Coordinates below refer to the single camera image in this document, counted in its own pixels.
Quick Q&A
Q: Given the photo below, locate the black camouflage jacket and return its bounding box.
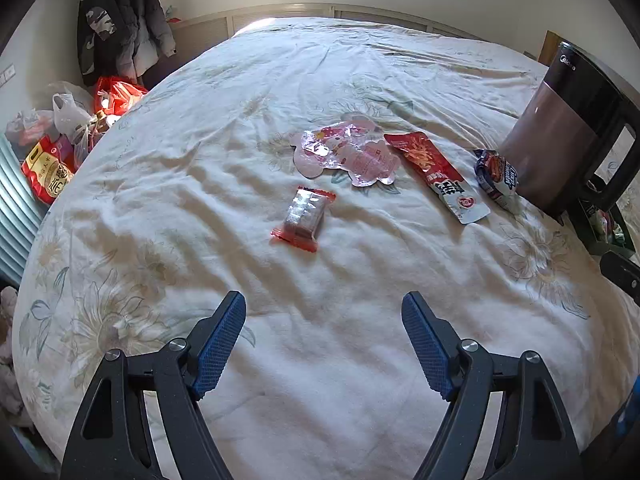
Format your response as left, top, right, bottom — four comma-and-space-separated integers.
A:
76, 0, 131, 86

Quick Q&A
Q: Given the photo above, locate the black and brown electric kettle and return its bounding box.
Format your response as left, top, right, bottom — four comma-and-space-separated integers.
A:
498, 40, 640, 226

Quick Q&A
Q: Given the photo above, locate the floral bed sheet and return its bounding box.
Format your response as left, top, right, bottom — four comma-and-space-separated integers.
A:
12, 15, 640, 480

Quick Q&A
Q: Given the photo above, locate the black and grey puffer jacket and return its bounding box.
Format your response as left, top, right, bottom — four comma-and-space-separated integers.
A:
117, 0, 178, 78

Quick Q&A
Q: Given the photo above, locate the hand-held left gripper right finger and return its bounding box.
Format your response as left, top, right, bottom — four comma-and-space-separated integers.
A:
401, 291, 583, 480

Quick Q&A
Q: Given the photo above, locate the clear plastic bag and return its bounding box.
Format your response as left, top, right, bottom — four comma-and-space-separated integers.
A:
74, 114, 121, 161

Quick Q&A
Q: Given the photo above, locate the green shallow tray box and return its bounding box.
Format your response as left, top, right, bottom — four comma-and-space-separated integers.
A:
575, 195, 640, 256

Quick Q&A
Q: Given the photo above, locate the pink cartoon snack packet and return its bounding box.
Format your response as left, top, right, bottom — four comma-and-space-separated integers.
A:
291, 112, 399, 188

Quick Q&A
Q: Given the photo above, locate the pink and white plastic bag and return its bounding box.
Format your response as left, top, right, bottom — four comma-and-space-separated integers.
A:
5, 110, 56, 146

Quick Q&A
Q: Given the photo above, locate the red plastic bag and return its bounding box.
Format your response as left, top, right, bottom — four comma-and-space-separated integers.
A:
94, 76, 149, 117

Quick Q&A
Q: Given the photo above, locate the long red and white snack packet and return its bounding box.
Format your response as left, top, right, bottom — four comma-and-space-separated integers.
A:
384, 131, 492, 224

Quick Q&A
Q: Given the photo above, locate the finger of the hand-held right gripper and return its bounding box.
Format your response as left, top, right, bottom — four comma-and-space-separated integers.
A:
599, 251, 640, 307

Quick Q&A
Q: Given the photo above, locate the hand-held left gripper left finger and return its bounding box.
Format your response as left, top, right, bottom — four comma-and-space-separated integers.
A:
60, 290, 247, 480

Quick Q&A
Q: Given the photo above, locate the light blue ribbed suitcase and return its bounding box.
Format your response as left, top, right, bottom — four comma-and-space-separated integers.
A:
0, 135, 46, 281

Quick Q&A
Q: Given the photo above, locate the red and yellow bag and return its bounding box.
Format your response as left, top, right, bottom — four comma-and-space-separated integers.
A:
21, 136, 76, 206

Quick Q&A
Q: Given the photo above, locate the blue and white biscuit packet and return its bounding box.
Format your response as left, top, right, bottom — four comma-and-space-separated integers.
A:
473, 149, 521, 206

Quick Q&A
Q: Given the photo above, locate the clear snack packet with red ends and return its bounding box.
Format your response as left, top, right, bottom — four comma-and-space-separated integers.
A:
271, 186, 337, 252

